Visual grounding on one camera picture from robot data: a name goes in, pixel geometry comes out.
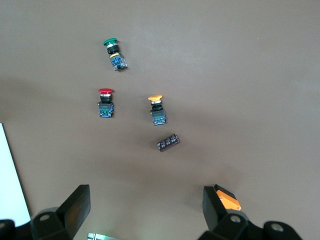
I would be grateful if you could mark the yellow mushroom push button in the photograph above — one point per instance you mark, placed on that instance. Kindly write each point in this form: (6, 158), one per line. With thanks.
(155, 97)

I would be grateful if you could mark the red mushroom push button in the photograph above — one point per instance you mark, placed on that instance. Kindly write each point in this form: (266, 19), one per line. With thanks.
(106, 91)

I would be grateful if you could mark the white drawer cabinet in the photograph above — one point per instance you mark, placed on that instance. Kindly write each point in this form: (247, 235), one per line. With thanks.
(10, 175)

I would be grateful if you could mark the small black terminal block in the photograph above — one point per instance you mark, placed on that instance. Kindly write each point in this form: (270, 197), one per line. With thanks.
(168, 143)

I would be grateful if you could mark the orange button enclosure box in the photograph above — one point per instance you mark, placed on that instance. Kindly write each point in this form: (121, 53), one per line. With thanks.
(228, 200)

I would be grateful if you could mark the green mushroom push button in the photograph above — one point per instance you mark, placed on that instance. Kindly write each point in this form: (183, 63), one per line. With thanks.
(111, 41)

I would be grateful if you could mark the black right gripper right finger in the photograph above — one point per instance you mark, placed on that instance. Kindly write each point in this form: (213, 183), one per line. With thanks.
(215, 220)

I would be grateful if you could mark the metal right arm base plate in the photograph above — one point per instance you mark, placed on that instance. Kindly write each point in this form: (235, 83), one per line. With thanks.
(100, 236)

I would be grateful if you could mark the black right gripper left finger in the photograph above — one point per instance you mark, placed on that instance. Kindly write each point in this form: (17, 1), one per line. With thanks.
(72, 215)

